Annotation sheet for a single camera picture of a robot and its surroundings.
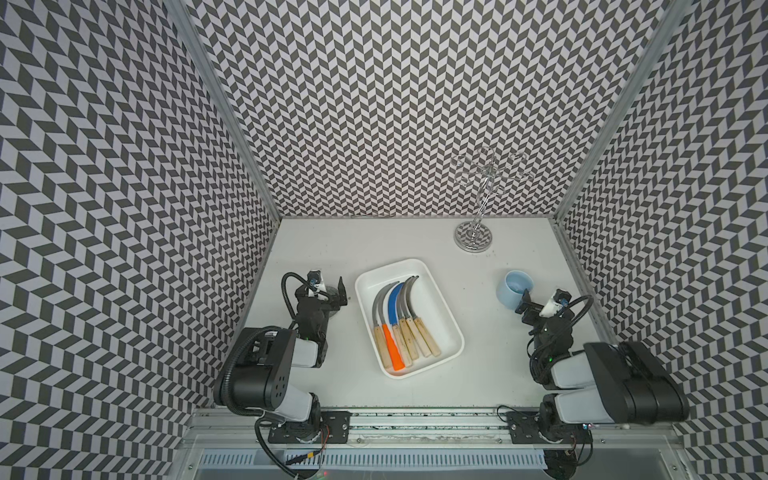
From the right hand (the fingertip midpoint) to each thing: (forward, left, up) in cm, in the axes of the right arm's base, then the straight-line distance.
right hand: (539, 298), depth 88 cm
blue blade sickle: (-9, +42, -5) cm, 43 cm away
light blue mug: (+3, +7, -1) cm, 8 cm away
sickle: (-1, +40, -6) cm, 41 cm away
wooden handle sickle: (-5, +40, -5) cm, 41 cm away
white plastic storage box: (+2, +33, -7) cm, 33 cm away
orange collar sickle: (-15, +43, -7) cm, 46 cm away
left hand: (+6, +65, +2) cm, 65 cm away
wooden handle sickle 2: (-6, +35, -6) cm, 36 cm away
